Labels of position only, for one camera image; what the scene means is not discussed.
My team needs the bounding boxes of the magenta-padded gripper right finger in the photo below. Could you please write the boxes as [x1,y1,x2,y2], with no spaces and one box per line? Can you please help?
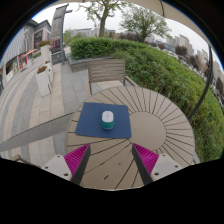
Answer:
[131,143,184,186]

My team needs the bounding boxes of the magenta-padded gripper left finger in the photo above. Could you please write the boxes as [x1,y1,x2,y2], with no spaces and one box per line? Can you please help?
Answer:
[40,143,92,186]

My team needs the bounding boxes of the white and teal computer mouse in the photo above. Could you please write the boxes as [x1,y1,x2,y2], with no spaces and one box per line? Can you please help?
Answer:
[101,110,115,131]

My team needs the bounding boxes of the blue mouse pad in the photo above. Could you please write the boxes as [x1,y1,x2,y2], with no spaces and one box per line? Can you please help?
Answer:
[75,101,132,140]

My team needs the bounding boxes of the white planter with flowers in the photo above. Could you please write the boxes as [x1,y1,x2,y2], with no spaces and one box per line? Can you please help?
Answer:
[35,65,54,98]
[37,39,53,64]

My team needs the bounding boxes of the green hedge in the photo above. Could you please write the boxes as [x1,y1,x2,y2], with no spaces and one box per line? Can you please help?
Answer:
[68,36,224,163]

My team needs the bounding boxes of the slatted wooden chair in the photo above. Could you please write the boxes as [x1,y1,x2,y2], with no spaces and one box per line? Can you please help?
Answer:
[87,58,139,96]

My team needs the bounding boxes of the grey shopfront building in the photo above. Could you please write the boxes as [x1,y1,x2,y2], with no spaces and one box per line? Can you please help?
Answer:
[0,18,52,88]

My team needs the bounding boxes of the distant apartment buildings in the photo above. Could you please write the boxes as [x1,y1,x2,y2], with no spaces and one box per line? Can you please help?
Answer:
[69,27,224,98]

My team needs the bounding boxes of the tall grey sign pillar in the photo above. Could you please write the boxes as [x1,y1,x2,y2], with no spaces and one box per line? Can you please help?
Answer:
[49,3,74,66]

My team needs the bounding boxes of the dense leafy tree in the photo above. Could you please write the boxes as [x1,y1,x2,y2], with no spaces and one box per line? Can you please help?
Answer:
[119,4,173,43]

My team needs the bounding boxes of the sparse-leaved tree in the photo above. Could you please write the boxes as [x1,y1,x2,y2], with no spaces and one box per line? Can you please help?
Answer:
[79,0,129,38]

